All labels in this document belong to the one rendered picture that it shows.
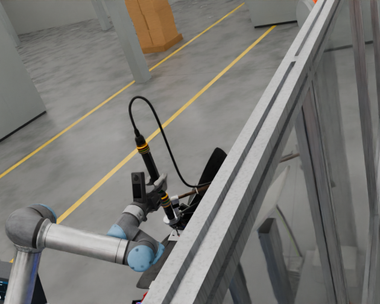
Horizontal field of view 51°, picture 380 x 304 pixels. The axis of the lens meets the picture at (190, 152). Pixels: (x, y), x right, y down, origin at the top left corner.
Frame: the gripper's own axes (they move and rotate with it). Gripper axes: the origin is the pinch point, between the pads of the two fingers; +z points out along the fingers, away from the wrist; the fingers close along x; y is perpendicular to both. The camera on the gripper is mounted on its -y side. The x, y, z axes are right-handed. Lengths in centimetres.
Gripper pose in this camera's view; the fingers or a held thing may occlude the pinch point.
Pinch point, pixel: (159, 174)
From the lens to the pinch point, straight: 159.2
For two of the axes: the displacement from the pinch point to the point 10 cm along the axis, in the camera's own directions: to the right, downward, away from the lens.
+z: 3.9, -5.6, 7.3
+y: 3.0, 8.3, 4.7
